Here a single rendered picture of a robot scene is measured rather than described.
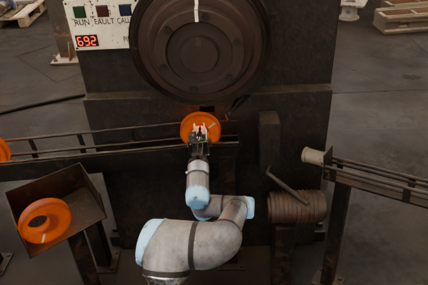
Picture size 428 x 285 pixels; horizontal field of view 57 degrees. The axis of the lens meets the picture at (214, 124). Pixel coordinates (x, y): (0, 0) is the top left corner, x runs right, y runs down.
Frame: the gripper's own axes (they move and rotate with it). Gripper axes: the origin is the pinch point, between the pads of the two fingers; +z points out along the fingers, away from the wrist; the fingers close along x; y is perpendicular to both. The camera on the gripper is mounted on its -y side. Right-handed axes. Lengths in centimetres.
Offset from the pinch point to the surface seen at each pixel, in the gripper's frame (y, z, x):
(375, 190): -5, -27, -61
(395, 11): -134, 283, -199
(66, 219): -2, -38, 43
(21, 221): 6, -42, 53
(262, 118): 4.0, -0.1, -23.6
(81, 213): -9, -31, 42
